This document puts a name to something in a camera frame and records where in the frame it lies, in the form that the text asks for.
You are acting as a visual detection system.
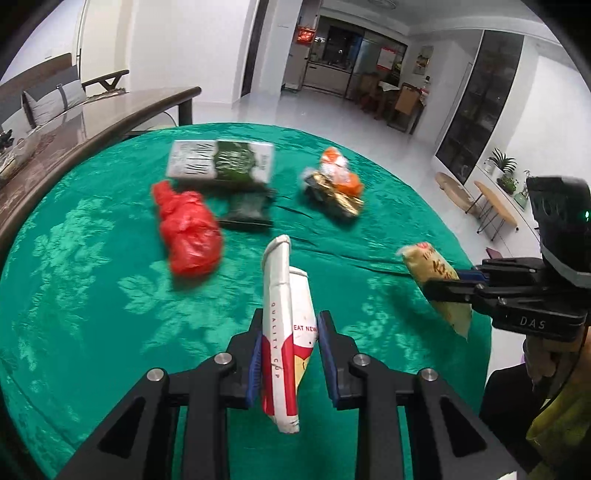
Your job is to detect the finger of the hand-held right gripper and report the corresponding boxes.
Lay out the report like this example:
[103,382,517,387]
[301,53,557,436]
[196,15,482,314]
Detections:
[422,277,504,308]
[455,257,548,291]

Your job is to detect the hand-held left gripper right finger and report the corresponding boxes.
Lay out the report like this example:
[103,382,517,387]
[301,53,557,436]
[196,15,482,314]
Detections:
[316,310,532,480]

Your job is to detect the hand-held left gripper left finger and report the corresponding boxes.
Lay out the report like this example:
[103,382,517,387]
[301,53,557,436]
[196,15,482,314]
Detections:
[55,308,266,480]

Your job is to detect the yellow snack packet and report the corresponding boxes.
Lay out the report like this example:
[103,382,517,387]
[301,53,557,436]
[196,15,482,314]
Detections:
[398,242,472,340]

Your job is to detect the red white paper cup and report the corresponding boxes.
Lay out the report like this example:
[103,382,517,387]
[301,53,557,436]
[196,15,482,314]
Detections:
[261,234,319,435]

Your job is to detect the red plastic bag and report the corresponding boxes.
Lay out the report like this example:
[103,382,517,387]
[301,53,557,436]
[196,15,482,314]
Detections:
[151,180,223,278]

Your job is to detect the orange snack wrapper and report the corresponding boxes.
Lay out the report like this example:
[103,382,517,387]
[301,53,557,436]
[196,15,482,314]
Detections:
[321,147,363,197]

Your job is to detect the gold snack wrapper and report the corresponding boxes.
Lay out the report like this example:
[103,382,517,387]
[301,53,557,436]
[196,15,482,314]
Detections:
[299,171,365,219]

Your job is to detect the black foam net sleeve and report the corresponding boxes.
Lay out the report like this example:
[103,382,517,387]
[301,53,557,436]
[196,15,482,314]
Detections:
[217,187,278,230]

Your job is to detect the dark green snack packet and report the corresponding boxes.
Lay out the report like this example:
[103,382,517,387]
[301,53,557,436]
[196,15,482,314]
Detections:
[215,141,258,181]

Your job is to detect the white green milk carton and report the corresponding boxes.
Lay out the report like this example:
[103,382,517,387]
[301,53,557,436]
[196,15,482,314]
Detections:
[165,140,275,184]

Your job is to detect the person's right forearm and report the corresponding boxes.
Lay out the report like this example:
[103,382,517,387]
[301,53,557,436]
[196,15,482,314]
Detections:
[526,323,591,462]

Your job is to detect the person's right hand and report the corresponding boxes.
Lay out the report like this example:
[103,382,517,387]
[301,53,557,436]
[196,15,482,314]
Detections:
[524,330,561,386]

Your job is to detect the wooden stool metal legs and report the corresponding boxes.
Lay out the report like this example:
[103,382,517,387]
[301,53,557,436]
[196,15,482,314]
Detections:
[473,180,519,241]

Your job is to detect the low oval wooden stool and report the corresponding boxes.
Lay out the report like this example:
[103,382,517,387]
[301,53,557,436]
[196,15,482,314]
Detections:
[435,172,478,215]

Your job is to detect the potted plant green pot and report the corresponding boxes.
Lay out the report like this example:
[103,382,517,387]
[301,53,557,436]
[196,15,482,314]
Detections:
[517,171,536,210]

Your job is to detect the dark cloth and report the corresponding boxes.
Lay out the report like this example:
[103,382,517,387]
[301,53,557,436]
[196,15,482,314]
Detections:
[479,362,543,462]

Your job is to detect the potted plant white pot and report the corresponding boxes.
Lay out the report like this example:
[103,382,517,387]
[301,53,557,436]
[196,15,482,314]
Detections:
[484,148,515,176]

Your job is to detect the green floral tablecloth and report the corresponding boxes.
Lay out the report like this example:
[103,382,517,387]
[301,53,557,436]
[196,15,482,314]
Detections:
[0,122,492,480]

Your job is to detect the dark glass cabinet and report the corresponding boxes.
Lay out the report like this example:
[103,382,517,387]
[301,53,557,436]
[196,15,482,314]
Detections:
[434,30,525,183]

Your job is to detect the wooden dining chair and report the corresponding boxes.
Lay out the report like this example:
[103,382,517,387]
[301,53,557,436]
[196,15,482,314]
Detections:
[387,82,423,134]
[358,71,382,116]

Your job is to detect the wooden dining table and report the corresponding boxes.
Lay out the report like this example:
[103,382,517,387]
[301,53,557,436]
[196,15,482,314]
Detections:
[376,78,428,121]

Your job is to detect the glass sliding door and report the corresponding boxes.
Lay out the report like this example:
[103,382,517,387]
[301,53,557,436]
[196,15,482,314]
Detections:
[302,16,409,97]

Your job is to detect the brown wooden coffee table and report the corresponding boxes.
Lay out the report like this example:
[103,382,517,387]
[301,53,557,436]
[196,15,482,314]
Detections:
[0,87,202,250]

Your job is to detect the dark door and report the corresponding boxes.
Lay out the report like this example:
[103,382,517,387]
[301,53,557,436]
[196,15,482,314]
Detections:
[240,0,273,97]

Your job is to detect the grey cushion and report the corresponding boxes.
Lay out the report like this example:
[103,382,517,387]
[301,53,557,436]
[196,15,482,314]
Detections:
[22,83,63,127]
[58,65,88,112]

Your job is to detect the white door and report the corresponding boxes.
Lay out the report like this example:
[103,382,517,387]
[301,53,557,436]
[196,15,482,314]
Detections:
[79,0,132,86]

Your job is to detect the dark wooden sofa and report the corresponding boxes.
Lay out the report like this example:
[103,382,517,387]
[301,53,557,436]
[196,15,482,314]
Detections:
[0,52,130,134]

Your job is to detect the framed wall picture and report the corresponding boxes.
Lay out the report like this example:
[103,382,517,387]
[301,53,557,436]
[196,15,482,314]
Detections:
[413,45,435,75]

